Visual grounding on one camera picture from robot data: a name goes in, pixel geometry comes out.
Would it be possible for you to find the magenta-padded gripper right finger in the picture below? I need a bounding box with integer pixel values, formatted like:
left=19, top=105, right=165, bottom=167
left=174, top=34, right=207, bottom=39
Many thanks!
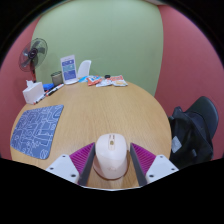
left=129, top=142, right=180, bottom=187

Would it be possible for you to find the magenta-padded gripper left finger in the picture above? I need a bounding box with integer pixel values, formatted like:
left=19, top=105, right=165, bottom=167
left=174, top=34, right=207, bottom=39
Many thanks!
left=45, top=142, right=97, bottom=187

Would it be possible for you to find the pale pink computer mouse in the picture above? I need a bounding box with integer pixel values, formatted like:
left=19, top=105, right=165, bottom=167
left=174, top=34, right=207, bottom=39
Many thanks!
left=92, top=133, right=130, bottom=181

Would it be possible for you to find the blue patterned mouse pad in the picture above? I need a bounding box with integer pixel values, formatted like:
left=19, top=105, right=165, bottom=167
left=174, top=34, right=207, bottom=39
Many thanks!
left=9, top=104, right=65, bottom=160

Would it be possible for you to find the black-capped whiteboard marker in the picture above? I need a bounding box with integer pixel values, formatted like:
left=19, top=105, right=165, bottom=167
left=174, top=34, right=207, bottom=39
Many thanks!
left=34, top=92, right=50, bottom=105

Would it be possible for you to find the red-capped whiteboard marker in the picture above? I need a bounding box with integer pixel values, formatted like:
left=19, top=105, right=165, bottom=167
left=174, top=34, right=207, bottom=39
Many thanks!
left=45, top=83, right=65, bottom=97

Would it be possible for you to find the white tissue box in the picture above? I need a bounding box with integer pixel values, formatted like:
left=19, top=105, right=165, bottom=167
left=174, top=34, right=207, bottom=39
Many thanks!
left=22, top=79, right=45, bottom=105

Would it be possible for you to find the blue whiteboard eraser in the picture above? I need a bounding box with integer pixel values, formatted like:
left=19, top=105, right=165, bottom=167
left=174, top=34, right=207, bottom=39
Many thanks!
left=42, top=83, right=55, bottom=92

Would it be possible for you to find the dark pen cup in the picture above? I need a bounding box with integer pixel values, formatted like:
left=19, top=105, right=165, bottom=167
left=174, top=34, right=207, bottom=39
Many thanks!
left=50, top=70, right=64, bottom=87

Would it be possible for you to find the blue snack packet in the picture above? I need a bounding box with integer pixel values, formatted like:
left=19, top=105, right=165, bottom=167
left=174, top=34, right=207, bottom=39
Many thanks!
left=78, top=75, right=90, bottom=84

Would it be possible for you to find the orange and white snack packet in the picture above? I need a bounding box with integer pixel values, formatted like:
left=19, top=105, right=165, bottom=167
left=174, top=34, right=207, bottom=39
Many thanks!
left=109, top=74, right=129, bottom=88

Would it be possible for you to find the blue-printed acrylic sign stand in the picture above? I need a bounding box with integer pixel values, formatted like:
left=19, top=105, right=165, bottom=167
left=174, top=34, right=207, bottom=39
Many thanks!
left=60, top=54, right=80, bottom=86

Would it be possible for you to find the white plastic chair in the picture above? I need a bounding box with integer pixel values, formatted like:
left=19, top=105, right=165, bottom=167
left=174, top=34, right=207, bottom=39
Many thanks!
left=77, top=59, right=92, bottom=79

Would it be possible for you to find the black standing fan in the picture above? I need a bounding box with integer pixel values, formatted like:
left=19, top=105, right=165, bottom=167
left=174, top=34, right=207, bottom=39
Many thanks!
left=18, top=37, right=49, bottom=83

